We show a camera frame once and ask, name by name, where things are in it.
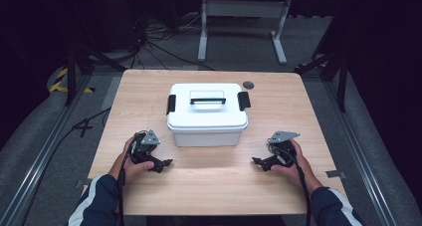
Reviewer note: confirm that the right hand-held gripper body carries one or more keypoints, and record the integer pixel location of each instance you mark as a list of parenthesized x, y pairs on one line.
[(282, 146)]

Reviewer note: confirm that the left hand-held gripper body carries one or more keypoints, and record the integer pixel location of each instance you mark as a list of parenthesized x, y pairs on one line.
[(146, 145)]

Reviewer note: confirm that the person's left hand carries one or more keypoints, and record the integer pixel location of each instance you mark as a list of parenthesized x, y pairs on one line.
[(132, 169)]

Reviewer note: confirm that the person's right hand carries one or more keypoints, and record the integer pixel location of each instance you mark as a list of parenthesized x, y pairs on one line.
[(297, 173)]

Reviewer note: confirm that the white plastic storage box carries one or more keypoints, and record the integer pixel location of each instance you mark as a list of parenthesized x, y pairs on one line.
[(205, 138)]

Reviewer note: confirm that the grey tape piece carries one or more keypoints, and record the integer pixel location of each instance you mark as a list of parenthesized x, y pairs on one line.
[(335, 174)]

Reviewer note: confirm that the black floor tape mark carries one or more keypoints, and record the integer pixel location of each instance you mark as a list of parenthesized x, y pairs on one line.
[(83, 126)]

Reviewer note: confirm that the grey round table grommet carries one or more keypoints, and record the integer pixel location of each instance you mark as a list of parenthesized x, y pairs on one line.
[(248, 85)]

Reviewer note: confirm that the black metal stand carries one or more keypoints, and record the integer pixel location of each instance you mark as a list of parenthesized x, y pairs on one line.
[(71, 70), (335, 70)]

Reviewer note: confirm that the yellow black floor tape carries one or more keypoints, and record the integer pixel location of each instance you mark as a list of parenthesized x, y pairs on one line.
[(59, 83)]

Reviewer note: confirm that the aluminium floor rail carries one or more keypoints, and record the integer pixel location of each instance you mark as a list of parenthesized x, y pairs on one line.
[(36, 159), (361, 153)]

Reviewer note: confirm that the white metal table frame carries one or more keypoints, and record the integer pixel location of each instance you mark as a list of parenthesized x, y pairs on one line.
[(244, 8)]

